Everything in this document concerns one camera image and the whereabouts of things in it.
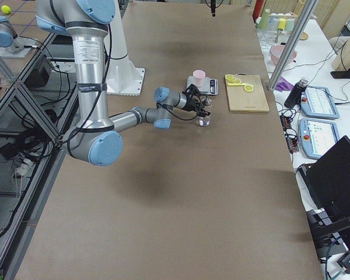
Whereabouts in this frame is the lower teach pendant tablet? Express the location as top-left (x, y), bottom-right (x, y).
top-left (298, 118), bottom-right (340, 159)

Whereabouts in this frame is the lemon slice far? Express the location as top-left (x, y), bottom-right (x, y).
top-left (225, 74), bottom-right (241, 84)

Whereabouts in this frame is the yellow cup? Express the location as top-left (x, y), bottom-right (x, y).
top-left (277, 18), bottom-right (286, 32)

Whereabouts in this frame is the silver kitchen scale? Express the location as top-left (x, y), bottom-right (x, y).
top-left (186, 76), bottom-right (219, 96)

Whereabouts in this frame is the green tumbler cup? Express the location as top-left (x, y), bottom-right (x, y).
top-left (257, 9), bottom-right (271, 30)

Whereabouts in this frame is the black water bottle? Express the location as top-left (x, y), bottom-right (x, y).
top-left (284, 77), bottom-right (309, 109)

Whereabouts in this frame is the upper teach pendant tablet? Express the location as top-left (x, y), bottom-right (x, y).
top-left (300, 86), bottom-right (340, 120)

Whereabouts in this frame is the pink bowl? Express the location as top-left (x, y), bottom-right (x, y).
top-left (269, 45), bottom-right (298, 65)

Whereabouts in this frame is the purple glove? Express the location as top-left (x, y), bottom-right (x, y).
top-left (275, 76), bottom-right (294, 92)

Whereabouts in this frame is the bamboo cutting board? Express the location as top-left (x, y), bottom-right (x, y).
top-left (225, 74), bottom-right (270, 113)

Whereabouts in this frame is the teach pendant tablet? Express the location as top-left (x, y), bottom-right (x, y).
top-left (298, 118), bottom-right (340, 159)
top-left (300, 86), bottom-right (340, 120)

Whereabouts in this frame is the black monitor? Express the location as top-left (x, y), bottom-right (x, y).
top-left (299, 136), bottom-right (350, 252)

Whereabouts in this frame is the yellow plastic knife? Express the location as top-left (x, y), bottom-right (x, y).
top-left (227, 83), bottom-right (254, 88)

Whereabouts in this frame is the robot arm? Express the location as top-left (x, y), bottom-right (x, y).
top-left (36, 1), bottom-right (210, 166)
top-left (0, 1), bottom-right (121, 50)

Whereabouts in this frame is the aluminium frame post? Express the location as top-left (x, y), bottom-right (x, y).
top-left (267, 0), bottom-right (319, 92)

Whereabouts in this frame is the white pedestal column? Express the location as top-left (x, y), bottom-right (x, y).
top-left (104, 0), bottom-right (145, 96)

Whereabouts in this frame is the pink plastic cup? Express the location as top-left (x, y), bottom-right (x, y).
top-left (192, 69), bottom-right (206, 87)

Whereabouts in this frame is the glass sauce bottle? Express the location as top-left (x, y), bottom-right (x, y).
top-left (197, 96), bottom-right (212, 127)

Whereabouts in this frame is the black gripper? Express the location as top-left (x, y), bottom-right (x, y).
top-left (181, 84), bottom-right (211, 116)

